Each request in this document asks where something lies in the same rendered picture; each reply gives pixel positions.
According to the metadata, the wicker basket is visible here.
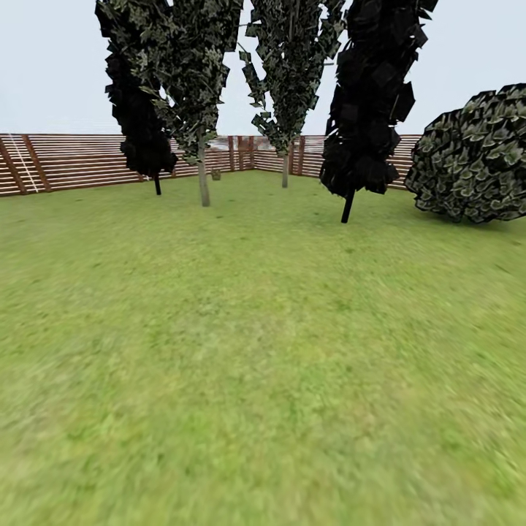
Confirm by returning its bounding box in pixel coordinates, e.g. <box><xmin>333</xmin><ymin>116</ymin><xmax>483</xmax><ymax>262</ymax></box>
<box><xmin>208</xmin><ymin>168</ymin><xmax>222</xmax><ymax>180</ymax></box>

